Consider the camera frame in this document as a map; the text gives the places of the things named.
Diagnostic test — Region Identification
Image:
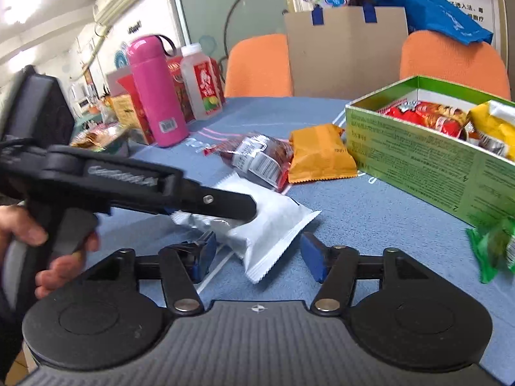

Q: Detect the juice bottle with red label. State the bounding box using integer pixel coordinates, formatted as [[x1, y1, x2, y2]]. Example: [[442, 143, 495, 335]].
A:
[[180, 44, 225, 121]]

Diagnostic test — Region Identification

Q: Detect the green cardboard box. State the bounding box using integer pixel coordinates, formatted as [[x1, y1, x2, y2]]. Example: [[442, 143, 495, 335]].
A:
[[345, 75, 515, 228]]

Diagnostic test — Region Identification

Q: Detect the orange carton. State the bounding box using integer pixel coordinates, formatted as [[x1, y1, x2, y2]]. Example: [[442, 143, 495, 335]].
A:
[[107, 70, 156, 145]]

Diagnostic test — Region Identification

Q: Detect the white snack packet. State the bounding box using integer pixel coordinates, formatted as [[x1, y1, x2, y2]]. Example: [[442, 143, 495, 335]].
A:
[[171, 171, 322, 284]]

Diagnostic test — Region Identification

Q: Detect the blue bag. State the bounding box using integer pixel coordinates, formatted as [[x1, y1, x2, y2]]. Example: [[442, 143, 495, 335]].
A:
[[374, 0, 494, 46]]

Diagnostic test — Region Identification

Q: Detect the dark red snack packet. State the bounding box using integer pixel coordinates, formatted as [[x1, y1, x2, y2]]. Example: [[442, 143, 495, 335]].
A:
[[204, 132, 294, 192]]

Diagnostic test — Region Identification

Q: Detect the frosted glass door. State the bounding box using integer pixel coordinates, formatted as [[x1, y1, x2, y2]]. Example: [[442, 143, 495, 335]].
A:
[[168, 0, 291, 75]]

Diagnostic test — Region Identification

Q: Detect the person's left hand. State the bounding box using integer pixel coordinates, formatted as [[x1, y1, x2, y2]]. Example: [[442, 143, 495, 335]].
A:
[[0, 204, 101, 300]]

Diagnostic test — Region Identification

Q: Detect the orange snack packet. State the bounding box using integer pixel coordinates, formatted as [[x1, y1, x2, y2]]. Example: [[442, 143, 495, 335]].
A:
[[288, 124, 358, 184]]

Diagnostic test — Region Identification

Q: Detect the green snack packet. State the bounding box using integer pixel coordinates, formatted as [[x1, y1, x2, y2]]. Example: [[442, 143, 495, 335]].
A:
[[466, 217, 515, 284]]

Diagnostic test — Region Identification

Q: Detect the red carton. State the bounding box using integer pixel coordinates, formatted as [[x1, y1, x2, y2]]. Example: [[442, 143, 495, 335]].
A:
[[166, 56, 227, 124]]

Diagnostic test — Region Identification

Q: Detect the orange chair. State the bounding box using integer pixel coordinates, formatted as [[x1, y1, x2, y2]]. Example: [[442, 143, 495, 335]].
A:
[[224, 34, 294, 98], [399, 30, 511, 101]]

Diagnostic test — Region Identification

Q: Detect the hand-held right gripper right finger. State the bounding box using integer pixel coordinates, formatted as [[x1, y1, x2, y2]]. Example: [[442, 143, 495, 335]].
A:
[[300, 231, 429, 316]]

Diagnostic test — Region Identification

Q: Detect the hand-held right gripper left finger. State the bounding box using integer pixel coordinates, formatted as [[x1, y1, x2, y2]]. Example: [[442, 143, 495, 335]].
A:
[[86, 233, 220, 316]]

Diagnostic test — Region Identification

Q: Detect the clear plastic bag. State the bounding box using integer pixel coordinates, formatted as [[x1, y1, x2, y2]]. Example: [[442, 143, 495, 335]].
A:
[[70, 123, 132, 156]]

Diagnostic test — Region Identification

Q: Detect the brown cardboard sheet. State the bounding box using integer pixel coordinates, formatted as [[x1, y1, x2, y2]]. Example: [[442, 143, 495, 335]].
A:
[[284, 6, 409, 99]]

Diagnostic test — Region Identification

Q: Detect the pink bottle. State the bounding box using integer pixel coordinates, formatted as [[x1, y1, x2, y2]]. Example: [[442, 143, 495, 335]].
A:
[[126, 34, 190, 148]]

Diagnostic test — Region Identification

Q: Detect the yellow snack packet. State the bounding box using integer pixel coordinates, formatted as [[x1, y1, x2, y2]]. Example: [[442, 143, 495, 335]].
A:
[[467, 100, 515, 158]]

